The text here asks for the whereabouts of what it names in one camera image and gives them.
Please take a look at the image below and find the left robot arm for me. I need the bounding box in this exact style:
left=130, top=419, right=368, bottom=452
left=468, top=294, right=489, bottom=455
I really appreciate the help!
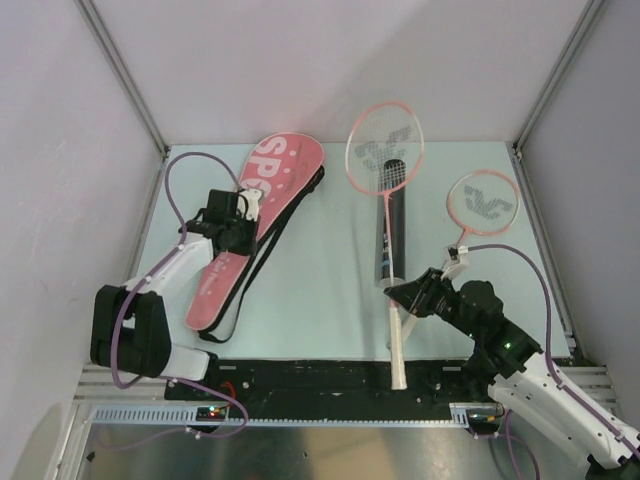
left=90, top=188, right=262, bottom=399

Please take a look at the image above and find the right aluminium frame post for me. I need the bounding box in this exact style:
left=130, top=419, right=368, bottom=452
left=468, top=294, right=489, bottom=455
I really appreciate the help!
left=512, top=0, right=611, bottom=159

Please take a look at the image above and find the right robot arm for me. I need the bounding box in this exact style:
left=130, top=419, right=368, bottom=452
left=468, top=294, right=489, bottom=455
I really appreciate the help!
left=384, top=269, right=639, bottom=479

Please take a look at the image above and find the black shuttlecock tube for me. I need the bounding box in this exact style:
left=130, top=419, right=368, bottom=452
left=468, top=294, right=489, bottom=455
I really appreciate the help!
left=374, top=187, right=406, bottom=288

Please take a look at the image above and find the pink racket cover bag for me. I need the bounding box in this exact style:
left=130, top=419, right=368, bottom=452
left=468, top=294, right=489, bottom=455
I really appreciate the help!
left=186, top=132, right=325, bottom=344

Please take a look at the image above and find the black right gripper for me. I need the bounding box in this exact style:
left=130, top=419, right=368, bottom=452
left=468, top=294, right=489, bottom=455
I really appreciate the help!
left=384, top=267, right=480, bottom=340

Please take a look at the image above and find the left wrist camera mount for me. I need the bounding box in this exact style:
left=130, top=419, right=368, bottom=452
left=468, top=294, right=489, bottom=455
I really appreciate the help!
left=236, top=188, right=264, bottom=222

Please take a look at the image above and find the left aluminium frame post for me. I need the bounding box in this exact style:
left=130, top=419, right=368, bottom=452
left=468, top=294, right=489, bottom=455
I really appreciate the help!
left=74, top=0, right=169, bottom=160

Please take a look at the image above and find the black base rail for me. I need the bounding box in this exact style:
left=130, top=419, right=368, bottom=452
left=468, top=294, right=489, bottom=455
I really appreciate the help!
left=164, top=357, right=501, bottom=421

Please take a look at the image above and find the pink badminton racket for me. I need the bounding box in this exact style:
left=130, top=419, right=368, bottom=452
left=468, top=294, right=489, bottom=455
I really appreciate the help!
left=344, top=101, right=426, bottom=392
left=387, top=169, right=522, bottom=351

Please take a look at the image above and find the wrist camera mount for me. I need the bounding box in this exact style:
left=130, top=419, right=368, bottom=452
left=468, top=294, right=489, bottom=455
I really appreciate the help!
left=441, top=245, right=469, bottom=281
left=236, top=188, right=264, bottom=222

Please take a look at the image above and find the aluminium frame post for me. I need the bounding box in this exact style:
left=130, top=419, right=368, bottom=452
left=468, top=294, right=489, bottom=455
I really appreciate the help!
left=512, top=0, right=611, bottom=159
left=74, top=0, right=169, bottom=160

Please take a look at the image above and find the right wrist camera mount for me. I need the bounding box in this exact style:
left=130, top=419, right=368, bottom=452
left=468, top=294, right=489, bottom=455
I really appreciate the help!
left=441, top=245, right=469, bottom=281

